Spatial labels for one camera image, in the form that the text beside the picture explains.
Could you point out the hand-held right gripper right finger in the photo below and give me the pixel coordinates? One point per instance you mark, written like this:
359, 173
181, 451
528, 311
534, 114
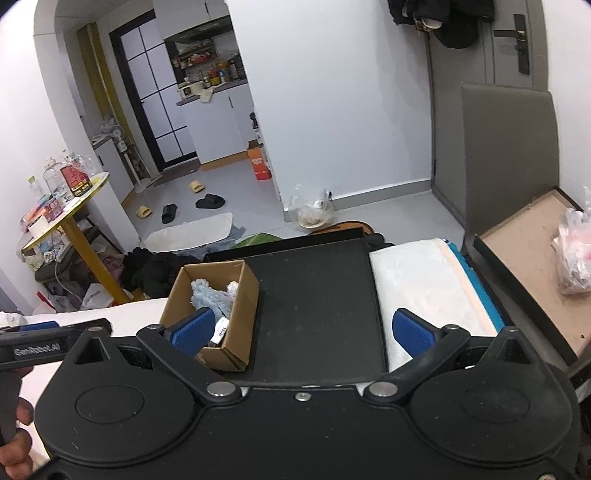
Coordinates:
415, 332

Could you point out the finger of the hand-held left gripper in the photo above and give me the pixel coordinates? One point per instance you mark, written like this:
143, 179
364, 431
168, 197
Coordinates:
83, 330

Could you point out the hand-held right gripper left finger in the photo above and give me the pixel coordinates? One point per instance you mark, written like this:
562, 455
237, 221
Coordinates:
191, 330

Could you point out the grey fluffy plush toy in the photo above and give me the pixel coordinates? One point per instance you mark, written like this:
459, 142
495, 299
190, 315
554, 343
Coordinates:
207, 297

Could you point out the brown cardboard box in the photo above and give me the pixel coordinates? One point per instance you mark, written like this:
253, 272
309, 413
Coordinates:
242, 318

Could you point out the black tray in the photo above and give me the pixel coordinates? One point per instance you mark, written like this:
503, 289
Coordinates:
314, 300

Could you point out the person's left hand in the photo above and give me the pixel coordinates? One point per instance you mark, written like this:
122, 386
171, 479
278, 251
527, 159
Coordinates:
21, 450

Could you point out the white red printed plastic bag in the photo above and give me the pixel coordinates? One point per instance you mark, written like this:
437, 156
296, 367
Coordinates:
97, 295

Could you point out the white bed blanket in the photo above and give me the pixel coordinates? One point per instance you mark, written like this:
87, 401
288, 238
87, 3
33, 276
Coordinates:
415, 277

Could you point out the cluttered black low shelf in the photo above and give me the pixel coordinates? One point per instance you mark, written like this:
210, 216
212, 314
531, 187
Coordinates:
60, 272

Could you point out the black clothes pile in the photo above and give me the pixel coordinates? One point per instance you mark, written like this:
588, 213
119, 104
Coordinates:
157, 272

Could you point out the pink clothes pile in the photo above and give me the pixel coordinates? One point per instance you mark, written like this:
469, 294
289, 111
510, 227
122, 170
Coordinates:
114, 268

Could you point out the teal bed sheet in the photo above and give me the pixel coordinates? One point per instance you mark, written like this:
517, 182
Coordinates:
480, 290

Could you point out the yellow round table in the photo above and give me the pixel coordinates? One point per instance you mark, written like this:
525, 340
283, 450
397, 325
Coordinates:
83, 249

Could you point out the white fluffy floor mat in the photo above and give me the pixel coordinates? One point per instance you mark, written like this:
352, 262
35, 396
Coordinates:
194, 230

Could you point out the grey blue cloth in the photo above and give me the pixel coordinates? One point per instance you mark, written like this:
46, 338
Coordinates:
238, 232

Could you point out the green leaf floor mat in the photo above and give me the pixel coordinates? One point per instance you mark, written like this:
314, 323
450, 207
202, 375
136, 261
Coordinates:
258, 240

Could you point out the small white box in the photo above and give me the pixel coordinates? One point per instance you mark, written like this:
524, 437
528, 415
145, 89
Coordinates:
38, 227

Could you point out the black slipper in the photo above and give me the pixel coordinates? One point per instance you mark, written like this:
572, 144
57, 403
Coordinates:
169, 213
210, 201

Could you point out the small pink box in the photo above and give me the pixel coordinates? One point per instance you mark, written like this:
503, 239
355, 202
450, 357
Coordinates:
44, 210

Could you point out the orange floor mat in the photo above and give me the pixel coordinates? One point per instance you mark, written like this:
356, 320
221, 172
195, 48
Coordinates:
346, 226

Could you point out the yellow slipper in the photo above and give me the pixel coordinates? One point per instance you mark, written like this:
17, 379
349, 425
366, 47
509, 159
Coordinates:
143, 212
196, 187

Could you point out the green capped plastic bottle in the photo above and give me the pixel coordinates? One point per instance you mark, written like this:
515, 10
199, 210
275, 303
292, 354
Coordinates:
35, 191

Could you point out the red patterned box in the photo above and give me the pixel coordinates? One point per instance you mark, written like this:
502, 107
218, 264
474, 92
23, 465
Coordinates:
74, 177

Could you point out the white standing fan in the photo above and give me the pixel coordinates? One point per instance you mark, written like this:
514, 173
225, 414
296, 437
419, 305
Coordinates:
144, 184

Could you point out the clear glass jar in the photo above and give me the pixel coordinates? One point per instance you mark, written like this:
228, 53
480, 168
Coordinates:
54, 177

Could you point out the clear plastic bag with bowl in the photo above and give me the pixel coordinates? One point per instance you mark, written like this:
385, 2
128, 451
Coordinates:
311, 214

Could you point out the dark doormat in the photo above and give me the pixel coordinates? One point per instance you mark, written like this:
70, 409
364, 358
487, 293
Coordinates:
178, 173

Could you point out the small white cabinet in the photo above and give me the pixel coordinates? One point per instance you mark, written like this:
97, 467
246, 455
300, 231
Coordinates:
113, 170

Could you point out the clear crumpled plastic bag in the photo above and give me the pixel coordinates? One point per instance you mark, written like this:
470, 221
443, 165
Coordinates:
83, 164

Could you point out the clear plastic bag pink contents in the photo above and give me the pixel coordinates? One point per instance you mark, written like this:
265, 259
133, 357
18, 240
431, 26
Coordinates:
575, 258

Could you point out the orange carton box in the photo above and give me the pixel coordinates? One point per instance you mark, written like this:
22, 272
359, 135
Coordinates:
259, 164

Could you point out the grey upholstered panel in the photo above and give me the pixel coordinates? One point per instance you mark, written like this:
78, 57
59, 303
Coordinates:
508, 161

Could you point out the white kitchen cabinet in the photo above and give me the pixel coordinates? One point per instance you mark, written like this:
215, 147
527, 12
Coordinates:
217, 129

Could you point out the black spray bottle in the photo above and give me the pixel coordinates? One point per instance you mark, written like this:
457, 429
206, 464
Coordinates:
254, 124

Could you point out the beige cloth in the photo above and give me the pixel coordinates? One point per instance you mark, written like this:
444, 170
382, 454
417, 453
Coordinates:
207, 95

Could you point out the white rice cooker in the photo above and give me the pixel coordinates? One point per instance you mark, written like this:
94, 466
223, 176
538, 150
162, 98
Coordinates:
190, 91

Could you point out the black framed glass door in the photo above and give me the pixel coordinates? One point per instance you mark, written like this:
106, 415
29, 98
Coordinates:
157, 92

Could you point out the group of condiment bottles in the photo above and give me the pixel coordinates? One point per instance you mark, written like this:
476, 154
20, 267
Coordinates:
214, 76

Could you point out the black kitchen appliance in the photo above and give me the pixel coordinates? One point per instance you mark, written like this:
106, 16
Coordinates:
236, 68

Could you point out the kitchen spice shelf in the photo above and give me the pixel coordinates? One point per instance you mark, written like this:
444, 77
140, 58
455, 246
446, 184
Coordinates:
197, 57

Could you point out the grey door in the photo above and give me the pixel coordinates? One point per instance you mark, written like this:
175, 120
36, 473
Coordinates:
461, 60

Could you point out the hanging dark clothes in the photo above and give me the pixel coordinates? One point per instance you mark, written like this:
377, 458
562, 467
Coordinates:
457, 27

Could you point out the brown board with black frame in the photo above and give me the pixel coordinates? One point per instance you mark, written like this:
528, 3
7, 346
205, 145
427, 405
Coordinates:
521, 263

